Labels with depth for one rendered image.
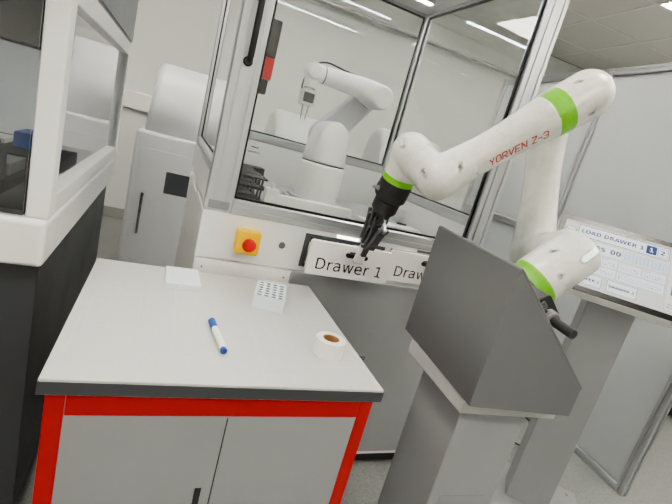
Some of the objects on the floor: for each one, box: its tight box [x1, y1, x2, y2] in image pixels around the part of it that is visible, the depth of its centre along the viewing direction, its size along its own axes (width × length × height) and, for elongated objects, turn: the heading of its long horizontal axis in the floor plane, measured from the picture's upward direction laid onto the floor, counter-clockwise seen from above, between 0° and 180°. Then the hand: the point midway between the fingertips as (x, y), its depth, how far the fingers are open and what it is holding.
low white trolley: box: [32, 258, 384, 504], centre depth 114 cm, size 58×62×76 cm
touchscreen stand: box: [489, 299, 636, 504], centre depth 168 cm, size 50×45×102 cm
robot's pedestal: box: [377, 339, 555, 504], centre depth 124 cm, size 30×30×76 cm
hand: (361, 254), depth 134 cm, fingers closed, pressing on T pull
